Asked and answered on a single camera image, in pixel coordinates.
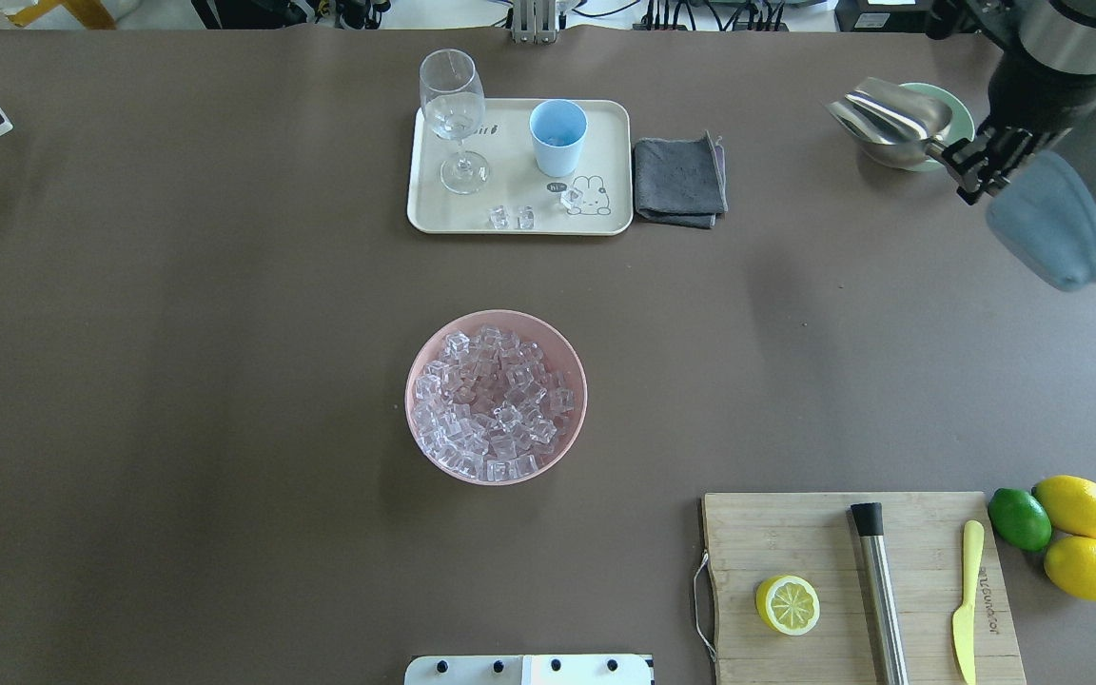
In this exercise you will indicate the stainless steel ice scoop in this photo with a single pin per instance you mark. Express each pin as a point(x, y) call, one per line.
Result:
point(893, 125)

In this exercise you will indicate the yellow plastic knife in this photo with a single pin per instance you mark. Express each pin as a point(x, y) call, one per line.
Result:
point(963, 618)

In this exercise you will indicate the light blue cup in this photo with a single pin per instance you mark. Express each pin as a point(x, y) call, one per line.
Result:
point(558, 128)

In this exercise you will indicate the light green bowl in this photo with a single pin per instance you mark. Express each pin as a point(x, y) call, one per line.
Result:
point(959, 127)

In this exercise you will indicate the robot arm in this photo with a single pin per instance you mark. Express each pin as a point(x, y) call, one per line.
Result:
point(1034, 156)

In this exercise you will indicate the whole lemon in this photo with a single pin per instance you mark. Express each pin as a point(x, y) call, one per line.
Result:
point(1070, 503)
point(1070, 564)

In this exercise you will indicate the whole lemon upper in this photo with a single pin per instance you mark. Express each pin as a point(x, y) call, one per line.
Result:
point(1070, 503)

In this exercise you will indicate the grey folded cloth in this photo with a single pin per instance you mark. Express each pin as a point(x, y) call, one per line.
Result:
point(680, 182)

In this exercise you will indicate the steel muddler black tip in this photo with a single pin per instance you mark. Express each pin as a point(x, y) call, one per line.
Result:
point(869, 524)

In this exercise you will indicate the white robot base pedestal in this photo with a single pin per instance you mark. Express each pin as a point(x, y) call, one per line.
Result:
point(591, 668)

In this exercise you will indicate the whole lemon lower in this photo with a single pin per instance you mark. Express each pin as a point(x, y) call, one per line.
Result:
point(1070, 564)

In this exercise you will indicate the cream rabbit tray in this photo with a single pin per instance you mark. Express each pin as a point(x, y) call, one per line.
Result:
point(604, 175)

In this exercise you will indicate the green lime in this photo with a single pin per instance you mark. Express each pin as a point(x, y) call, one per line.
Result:
point(1020, 519)

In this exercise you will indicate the ice cube on tray right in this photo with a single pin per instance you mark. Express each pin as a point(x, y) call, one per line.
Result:
point(572, 199)

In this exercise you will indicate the bamboo cutting board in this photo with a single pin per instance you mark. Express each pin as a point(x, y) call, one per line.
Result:
point(751, 537)

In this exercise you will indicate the half lemon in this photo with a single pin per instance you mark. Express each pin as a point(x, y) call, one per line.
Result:
point(788, 604)

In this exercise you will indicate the pink bowl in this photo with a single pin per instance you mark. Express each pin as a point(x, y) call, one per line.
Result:
point(424, 447)

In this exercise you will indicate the ice cube on tray middle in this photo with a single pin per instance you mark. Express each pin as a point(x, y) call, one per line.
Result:
point(525, 218)

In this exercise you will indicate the clear wine glass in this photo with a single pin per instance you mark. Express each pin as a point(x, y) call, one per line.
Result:
point(453, 105)

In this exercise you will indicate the pile of clear ice cubes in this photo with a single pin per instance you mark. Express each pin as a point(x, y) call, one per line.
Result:
point(491, 404)

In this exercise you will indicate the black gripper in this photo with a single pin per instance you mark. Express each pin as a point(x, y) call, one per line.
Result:
point(1033, 98)

